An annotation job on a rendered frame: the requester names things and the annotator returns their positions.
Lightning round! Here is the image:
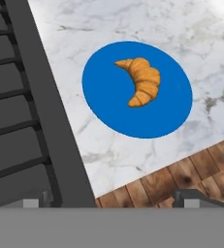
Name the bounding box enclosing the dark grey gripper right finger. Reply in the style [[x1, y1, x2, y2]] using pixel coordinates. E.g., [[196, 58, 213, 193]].
[[172, 188, 224, 209]]

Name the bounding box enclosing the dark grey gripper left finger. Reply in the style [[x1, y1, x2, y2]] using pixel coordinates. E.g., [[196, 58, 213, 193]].
[[0, 189, 51, 209]]

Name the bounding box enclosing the dark grey stove hob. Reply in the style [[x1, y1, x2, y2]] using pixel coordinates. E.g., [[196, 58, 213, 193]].
[[0, 0, 97, 209]]

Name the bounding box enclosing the golden brown croissant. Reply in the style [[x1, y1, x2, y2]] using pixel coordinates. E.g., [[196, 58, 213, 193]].
[[113, 56, 162, 109]]

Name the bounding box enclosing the round blue plate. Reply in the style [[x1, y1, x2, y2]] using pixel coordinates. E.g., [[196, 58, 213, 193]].
[[80, 40, 194, 140]]

